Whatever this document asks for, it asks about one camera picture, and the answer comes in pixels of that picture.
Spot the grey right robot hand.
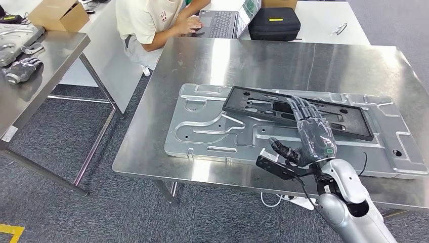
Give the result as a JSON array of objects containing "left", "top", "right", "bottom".
[{"left": 269, "top": 95, "right": 337, "bottom": 168}]

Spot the person's right hand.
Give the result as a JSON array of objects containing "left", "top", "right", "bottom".
[{"left": 176, "top": 15, "right": 204, "bottom": 36}]

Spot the black plastic plate part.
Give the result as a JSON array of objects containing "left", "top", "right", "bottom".
[{"left": 222, "top": 86, "right": 374, "bottom": 142}]

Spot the steel workbench table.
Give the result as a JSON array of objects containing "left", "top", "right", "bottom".
[{"left": 112, "top": 36, "right": 429, "bottom": 213}]

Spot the grey laptop computer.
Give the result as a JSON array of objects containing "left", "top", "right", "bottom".
[{"left": 194, "top": 0, "right": 262, "bottom": 40}]

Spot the person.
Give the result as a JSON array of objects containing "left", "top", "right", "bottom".
[{"left": 115, "top": 0, "right": 212, "bottom": 71}]

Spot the white power strip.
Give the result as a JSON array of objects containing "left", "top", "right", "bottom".
[{"left": 285, "top": 195, "right": 317, "bottom": 212}]

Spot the black zip case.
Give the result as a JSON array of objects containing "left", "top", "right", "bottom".
[{"left": 248, "top": 7, "right": 302, "bottom": 42}]

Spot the small cardboard box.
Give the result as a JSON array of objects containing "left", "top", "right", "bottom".
[{"left": 261, "top": 0, "right": 298, "bottom": 10}]

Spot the stamped sheet metal panel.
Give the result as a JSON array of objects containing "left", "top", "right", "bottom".
[
  {"left": 164, "top": 83, "right": 429, "bottom": 179},
  {"left": 0, "top": 23, "right": 46, "bottom": 68}
]

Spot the small clear packet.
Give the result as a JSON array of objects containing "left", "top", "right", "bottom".
[{"left": 330, "top": 22, "right": 348, "bottom": 36}]

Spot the white office table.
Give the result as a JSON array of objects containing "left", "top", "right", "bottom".
[{"left": 0, "top": 0, "right": 371, "bottom": 115}]

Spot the large cardboard box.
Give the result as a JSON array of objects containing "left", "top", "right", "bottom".
[{"left": 28, "top": 0, "right": 91, "bottom": 33}]

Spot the steel side table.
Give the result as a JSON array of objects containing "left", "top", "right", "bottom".
[{"left": 0, "top": 30, "right": 125, "bottom": 198}]

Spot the detached grey robot hand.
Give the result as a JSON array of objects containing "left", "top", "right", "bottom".
[{"left": 2, "top": 57, "right": 42, "bottom": 85}]

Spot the black device green display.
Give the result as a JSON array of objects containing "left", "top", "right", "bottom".
[{"left": 0, "top": 14, "right": 23, "bottom": 25}]

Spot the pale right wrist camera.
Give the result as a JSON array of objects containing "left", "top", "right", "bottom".
[{"left": 255, "top": 148, "right": 317, "bottom": 181}]

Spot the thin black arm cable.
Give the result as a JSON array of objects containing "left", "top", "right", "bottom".
[{"left": 294, "top": 175, "right": 317, "bottom": 207}]

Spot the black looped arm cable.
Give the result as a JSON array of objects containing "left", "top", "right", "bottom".
[{"left": 358, "top": 151, "right": 368, "bottom": 178}]

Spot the small grey metal bracket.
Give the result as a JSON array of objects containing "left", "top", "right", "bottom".
[{"left": 20, "top": 43, "right": 45, "bottom": 55}]

